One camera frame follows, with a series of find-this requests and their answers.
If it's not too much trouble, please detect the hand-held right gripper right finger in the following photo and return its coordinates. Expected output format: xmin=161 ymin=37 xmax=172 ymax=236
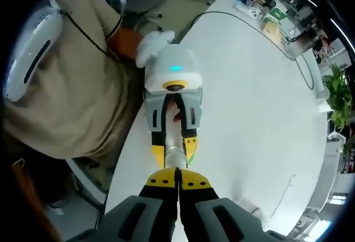
xmin=179 ymin=169 xmax=289 ymax=242

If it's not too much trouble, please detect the clear pump bottle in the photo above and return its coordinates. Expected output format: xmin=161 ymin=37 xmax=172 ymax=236
xmin=163 ymin=129 xmax=191 ymax=172

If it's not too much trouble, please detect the person's grey shoe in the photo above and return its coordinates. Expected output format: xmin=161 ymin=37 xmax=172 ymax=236
xmin=47 ymin=200 xmax=70 ymax=216

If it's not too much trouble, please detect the black table cable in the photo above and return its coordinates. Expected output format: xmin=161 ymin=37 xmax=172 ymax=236
xmin=190 ymin=11 xmax=316 ymax=90

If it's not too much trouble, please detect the small wooden box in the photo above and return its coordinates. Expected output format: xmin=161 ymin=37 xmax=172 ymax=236
xmin=262 ymin=21 xmax=281 ymax=36

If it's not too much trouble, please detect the steel thermos jug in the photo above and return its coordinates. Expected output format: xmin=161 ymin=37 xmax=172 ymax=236
xmin=286 ymin=28 xmax=319 ymax=60

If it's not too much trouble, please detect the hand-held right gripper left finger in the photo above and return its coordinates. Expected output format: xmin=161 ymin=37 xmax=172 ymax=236
xmin=65 ymin=167 xmax=180 ymax=242

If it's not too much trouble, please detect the green box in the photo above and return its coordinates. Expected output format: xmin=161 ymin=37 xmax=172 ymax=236
xmin=262 ymin=7 xmax=286 ymax=25

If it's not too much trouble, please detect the grey office chair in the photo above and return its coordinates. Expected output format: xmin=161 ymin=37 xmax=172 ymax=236
xmin=106 ymin=0 xmax=169 ymax=29

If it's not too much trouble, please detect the black device cable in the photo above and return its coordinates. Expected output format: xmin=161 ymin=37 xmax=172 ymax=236
xmin=58 ymin=8 xmax=109 ymax=57

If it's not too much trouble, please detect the potted green plant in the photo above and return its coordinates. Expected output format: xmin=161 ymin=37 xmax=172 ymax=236
xmin=316 ymin=63 xmax=354 ymax=133

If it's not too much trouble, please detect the white game controller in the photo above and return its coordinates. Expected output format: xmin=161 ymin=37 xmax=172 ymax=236
xmin=248 ymin=7 xmax=263 ymax=19

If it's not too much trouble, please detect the white chest device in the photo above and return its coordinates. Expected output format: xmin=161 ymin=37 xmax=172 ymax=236
xmin=2 ymin=7 xmax=63 ymax=103

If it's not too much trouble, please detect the person's left hand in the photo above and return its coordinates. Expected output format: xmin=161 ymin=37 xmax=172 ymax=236
xmin=168 ymin=99 xmax=184 ymax=123

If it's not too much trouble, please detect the brown strap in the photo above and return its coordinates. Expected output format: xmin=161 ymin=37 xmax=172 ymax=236
xmin=11 ymin=157 xmax=62 ymax=242

